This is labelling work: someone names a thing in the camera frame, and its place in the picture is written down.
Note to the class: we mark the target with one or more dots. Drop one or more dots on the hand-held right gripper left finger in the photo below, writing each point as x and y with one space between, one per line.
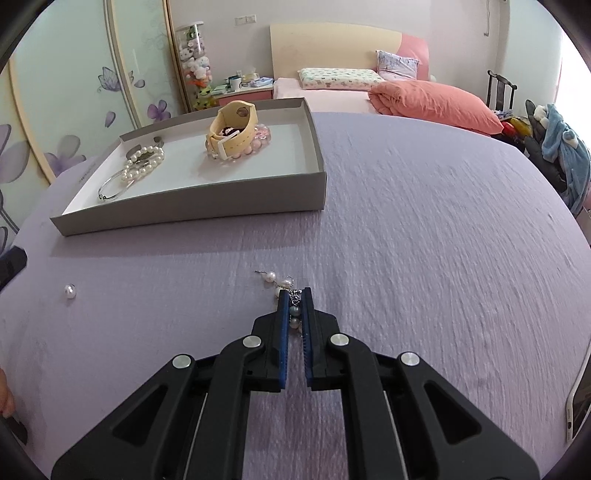
282 341

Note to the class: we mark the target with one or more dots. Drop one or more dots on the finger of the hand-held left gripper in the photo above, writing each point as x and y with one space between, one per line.
11 267

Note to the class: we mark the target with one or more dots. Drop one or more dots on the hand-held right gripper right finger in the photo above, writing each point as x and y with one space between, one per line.
308 341

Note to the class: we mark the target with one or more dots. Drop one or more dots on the single pearl earring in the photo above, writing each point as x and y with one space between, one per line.
69 290

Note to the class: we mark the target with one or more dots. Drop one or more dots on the pearl cluster earrings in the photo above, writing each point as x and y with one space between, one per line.
270 276

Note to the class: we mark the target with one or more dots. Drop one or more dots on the thin silver bangle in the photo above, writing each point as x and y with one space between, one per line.
104 196

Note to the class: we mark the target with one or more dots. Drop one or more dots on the grey cardboard tray box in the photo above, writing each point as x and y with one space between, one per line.
207 212

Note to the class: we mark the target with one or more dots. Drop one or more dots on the yellow wrist watch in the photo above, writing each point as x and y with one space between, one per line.
240 110

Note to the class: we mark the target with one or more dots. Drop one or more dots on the person's left hand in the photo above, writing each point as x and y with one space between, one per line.
5 392

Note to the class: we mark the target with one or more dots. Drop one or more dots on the floral sliding wardrobe doors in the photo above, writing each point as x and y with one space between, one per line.
69 115

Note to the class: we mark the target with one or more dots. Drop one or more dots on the pink bed mattress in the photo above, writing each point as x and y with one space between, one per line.
318 99

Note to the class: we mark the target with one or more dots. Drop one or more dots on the pink nightstand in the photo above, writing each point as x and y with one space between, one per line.
244 97

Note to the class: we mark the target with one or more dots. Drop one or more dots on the white mug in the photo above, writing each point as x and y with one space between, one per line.
234 83

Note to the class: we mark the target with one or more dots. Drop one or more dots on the patterned flat pillow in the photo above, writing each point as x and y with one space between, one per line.
337 78

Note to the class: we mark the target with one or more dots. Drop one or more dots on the clear tube of plush toys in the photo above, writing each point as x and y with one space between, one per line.
194 60

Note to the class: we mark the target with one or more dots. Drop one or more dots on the white smartphone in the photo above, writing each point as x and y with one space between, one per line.
579 406

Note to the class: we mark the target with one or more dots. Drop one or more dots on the small white printed pillow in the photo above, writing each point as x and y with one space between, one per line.
397 64

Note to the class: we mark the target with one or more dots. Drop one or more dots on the cream and pink headboard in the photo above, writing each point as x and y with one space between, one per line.
323 46

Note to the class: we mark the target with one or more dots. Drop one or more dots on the dark grey garment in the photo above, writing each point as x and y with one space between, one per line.
538 152

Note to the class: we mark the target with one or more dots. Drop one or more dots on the red and yellow toy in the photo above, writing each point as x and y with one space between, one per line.
515 125

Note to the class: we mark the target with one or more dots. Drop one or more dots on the light blue plush garment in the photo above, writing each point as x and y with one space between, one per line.
561 138

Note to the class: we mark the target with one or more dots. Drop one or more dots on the dark wooden chair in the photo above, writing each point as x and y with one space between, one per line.
501 78

